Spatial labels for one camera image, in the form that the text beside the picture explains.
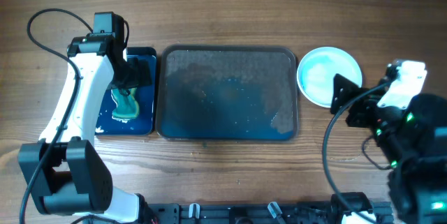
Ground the green yellow sponge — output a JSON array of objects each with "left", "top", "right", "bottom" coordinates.
[{"left": 111, "top": 88, "right": 140, "bottom": 121}]

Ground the white plate stained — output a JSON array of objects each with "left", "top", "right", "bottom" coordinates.
[{"left": 296, "top": 47, "right": 362, "bottom": 108}]

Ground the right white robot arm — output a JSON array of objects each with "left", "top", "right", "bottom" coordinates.
[{"left": 330, "top": 60, "right": 446, "bottom": 223}]

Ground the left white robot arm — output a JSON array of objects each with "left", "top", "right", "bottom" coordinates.
[{"left": 18, "top": 32, "right": 157, "bottom": 223}]

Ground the blue water tray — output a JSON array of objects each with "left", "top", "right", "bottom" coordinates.
[{"left": 95, "top": 47, "right": 156, "bottom": 135}]

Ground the dark brown serving tray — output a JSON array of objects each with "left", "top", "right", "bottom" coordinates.
[{"left": 155, "top": 44, "right": 300, "bottom": 143}]

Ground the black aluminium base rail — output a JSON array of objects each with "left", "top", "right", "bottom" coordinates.
[{"left": 82, "top": 201, "right": 395, "bottom": 224}]

